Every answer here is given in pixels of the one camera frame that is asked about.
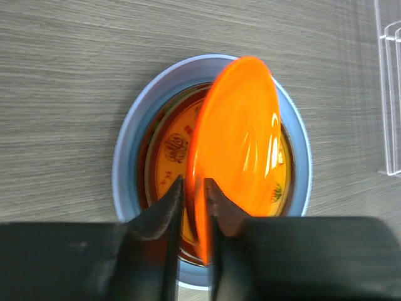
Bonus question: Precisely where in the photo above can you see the red floral plate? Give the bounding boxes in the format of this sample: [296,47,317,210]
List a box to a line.
[135,82,296,268]

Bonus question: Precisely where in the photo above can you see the white wire dish rack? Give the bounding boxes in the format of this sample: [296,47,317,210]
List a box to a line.
[373,1,400,177]

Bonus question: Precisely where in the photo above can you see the yellow patterned plate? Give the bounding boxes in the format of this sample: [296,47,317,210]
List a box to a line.
[143,87,292,251]

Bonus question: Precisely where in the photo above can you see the light blue plate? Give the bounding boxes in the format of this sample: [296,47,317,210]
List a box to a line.
[112,54,312,290]

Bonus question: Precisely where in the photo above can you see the orange plate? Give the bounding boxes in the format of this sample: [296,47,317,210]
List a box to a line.
[185,56,281,265]

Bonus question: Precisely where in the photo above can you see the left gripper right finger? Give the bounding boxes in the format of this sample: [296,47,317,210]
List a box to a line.
[204,179,400,300]

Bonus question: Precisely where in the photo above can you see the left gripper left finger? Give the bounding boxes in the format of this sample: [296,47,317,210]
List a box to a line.
[1,177,184,300]

